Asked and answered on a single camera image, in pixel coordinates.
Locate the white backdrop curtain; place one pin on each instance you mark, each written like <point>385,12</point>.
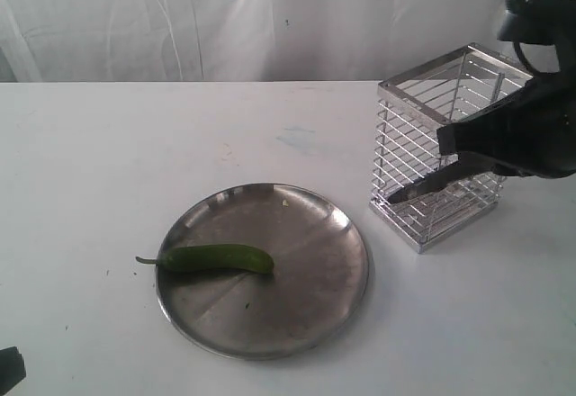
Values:
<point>235,40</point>

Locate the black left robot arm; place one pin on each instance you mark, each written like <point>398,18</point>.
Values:
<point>12,368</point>

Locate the black handled kitchen knife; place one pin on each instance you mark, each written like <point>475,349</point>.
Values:
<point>434,182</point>

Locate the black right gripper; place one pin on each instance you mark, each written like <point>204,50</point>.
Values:
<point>528,133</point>

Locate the chrome wire utensil holder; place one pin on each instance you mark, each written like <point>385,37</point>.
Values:
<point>413,105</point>

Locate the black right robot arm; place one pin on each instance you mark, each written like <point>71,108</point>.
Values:
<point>545,23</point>

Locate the green chili pepper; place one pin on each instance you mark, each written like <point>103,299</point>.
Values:
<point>213,257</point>

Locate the round steel plate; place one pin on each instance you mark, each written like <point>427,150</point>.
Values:
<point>321,273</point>

